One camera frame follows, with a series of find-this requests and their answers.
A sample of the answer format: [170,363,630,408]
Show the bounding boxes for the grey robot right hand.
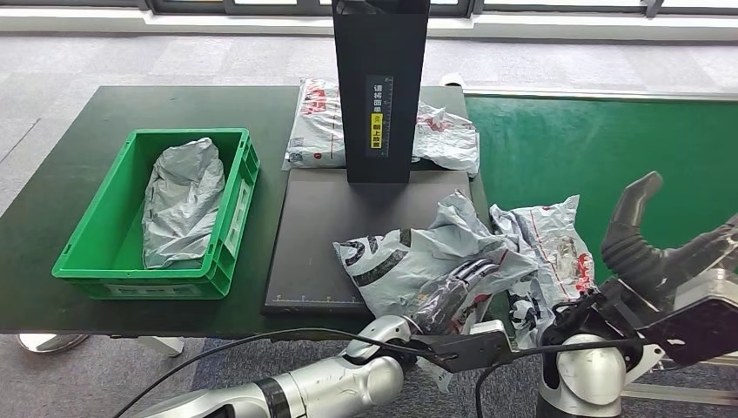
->
[600,171,738,313]

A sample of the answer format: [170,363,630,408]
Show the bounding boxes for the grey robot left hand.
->
[412,260,500,336]

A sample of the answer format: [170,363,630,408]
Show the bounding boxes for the white parcel red print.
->
[332,191,540,394]
[282,78,349,172]
[412,100,481,179]

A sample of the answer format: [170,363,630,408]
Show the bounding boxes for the large white parcel black letters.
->
[490,196,598,350]

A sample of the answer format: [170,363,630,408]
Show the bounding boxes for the small grey-white parcel bag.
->
[141,137,227,271]

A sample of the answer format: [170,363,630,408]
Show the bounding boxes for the green conveyor belt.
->
[464,95,738,284]

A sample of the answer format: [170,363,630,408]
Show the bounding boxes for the black inbound scanner machine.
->
[262,0,494,317]

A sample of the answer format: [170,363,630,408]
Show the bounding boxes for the crumpled white parcel red print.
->
[412,100,481,179]

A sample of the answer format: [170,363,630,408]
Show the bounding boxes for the flat white parcel red print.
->
[282,78,349,172]

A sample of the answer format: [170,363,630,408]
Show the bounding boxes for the white table leg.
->
[138,337,185,359]

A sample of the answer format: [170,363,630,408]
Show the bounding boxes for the green plastic crate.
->
[50,127,262,301]

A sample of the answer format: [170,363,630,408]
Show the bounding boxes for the dark green table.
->
[0,84,516,346]

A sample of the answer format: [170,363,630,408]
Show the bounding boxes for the silver round table foot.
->
[16,334,91,354]

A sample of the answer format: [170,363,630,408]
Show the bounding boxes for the white window sill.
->
[0,5,738,43]

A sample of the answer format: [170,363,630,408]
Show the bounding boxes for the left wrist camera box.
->
[410,320,515,374]

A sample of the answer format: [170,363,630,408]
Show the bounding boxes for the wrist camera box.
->
[636,267,738,370]
[410,320,515,374]

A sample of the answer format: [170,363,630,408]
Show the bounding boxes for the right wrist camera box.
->
[636,267,738,370]

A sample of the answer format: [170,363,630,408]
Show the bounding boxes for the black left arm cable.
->
[112,327,442,418]

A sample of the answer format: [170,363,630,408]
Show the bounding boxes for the window frame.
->
[0,0,738,18]

